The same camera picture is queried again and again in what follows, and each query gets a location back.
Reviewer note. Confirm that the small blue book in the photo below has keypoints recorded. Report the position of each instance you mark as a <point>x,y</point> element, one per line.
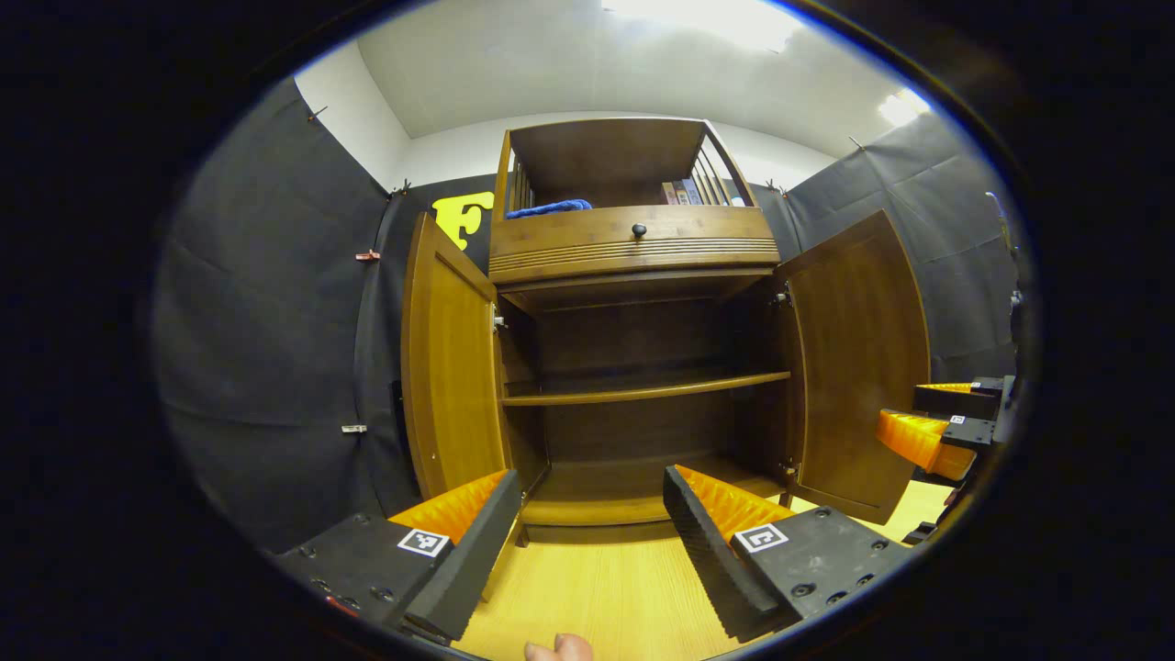
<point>695,191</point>

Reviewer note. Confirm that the wooden inner shelf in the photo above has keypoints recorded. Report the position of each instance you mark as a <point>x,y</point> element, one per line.
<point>643,393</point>

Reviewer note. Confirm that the large ceiling light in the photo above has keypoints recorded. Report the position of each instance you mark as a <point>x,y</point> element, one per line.
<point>707,18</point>

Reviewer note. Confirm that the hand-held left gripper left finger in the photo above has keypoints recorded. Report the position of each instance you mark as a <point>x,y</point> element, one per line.
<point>468,565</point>

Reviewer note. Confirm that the small ceiling light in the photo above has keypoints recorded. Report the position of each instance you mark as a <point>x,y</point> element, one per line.
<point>902,106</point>

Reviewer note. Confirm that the small tan book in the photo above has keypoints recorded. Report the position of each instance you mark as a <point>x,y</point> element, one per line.
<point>669,193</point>

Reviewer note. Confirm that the black backdrop cloth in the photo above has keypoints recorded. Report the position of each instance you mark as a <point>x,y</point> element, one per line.
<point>257,321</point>

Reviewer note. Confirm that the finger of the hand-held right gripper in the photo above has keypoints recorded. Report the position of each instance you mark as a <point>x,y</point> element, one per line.
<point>923,441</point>
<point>955,401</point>

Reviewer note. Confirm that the wooden double-door shoe cabinet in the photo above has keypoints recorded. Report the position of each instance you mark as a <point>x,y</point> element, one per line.
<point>606,156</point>

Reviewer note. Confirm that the blue cloth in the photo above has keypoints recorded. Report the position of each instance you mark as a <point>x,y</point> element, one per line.
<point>551,207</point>

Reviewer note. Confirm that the wooden drawer with black knob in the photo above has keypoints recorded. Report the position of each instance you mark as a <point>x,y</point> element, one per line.
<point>569,240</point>

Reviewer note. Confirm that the wooden cabinet door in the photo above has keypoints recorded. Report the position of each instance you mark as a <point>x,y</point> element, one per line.
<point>450,367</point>
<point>854,367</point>

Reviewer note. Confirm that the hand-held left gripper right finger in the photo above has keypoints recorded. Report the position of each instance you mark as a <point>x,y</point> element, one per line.
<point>711,560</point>

